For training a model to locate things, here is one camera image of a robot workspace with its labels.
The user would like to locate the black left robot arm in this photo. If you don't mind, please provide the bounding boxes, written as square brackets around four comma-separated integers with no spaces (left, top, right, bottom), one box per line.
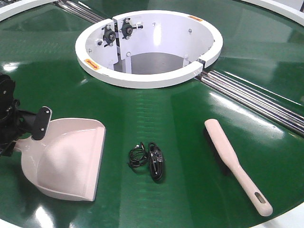
[0,74,36,156]

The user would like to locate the steel transfer rollers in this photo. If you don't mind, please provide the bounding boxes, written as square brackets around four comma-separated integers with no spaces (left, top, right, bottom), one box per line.
[196,71,304,136]
[55,0,105,24]

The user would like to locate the white inner conveyor ring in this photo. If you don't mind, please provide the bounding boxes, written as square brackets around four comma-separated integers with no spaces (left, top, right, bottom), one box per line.
[75,9,224,89]

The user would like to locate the black cable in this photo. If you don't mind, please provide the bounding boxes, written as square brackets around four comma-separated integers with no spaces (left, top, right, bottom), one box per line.
[146,142,165,182]

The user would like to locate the left black bearing block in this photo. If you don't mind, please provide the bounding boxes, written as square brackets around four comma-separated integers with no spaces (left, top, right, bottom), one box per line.
[102,24,116,47]

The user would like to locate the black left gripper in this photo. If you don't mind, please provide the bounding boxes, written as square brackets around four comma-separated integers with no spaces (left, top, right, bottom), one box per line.
[0,99,37,156]

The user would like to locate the steel transfer rollers right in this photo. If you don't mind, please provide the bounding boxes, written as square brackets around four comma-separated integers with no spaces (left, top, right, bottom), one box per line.
[196,71,304,136]

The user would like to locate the pink dustpan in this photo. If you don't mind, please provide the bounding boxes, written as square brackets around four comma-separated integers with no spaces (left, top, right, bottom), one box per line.
[14,118,106,201]

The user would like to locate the pink hand broom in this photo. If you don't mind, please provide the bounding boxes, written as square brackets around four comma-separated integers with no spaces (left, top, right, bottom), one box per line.
[204,119,273,217]

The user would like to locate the right black bearing block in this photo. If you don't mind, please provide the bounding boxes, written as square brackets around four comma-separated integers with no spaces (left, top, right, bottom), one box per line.
[121,18,137,39]

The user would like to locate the white outer conveyor rim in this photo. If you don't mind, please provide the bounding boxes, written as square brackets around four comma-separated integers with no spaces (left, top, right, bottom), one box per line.
[0,0,304,26]

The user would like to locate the steel transfer rollers far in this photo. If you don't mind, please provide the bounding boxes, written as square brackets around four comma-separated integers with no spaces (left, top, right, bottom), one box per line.
[55,0,105,24]

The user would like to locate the black bearing block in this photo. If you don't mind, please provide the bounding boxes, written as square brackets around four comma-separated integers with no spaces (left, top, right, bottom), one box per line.
[121,18,137,39]
[102,24,116,47]

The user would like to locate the green conveyor belt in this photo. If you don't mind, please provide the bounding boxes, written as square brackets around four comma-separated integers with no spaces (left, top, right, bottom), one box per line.
[0,3,304,228]

